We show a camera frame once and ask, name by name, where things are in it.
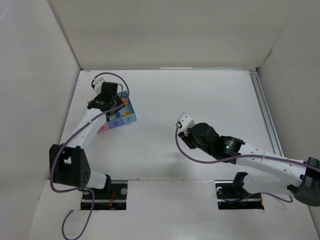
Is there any orange flower oval lego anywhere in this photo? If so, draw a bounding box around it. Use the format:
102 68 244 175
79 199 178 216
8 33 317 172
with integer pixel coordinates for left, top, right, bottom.
121 97 129 107

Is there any lime green lego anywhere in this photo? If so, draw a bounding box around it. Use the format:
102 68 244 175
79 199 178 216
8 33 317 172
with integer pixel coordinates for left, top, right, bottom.
109 114 117 121

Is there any yellow orange long lego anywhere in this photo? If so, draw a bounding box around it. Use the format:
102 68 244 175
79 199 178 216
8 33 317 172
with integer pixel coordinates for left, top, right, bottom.
122 111 132 117

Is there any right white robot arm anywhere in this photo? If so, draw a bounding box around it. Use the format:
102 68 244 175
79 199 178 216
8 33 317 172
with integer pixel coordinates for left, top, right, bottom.
175 122 320 207

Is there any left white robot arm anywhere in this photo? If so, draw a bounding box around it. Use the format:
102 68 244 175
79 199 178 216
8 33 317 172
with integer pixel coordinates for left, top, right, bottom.
49 82 122 191

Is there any dark blue drawer bin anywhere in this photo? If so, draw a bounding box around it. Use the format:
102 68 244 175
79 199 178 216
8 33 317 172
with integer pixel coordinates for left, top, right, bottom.
107 112 124 129

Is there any pink drawer bin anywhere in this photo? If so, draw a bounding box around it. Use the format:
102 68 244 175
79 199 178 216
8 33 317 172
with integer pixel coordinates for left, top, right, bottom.
87 99 114 133

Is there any white strip back edge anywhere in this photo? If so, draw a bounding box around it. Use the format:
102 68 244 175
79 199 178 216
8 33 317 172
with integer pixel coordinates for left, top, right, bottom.
157 67 226 71

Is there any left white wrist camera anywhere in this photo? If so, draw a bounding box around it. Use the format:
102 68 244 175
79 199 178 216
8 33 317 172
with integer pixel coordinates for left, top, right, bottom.
91 77 105 94

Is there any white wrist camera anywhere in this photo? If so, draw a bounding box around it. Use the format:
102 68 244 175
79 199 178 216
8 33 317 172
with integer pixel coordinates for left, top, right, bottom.
91 77 105 94
177 112 196 136

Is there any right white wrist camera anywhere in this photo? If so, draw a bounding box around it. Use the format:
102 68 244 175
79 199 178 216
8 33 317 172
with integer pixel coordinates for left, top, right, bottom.
177 112 196 136

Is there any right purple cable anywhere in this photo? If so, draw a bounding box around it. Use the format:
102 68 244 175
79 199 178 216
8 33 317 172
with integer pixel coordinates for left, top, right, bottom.
174 124 320 205

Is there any aluminium rail right edge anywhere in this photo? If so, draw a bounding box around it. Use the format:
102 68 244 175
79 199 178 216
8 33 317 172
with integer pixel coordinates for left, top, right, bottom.
249 70 284 157

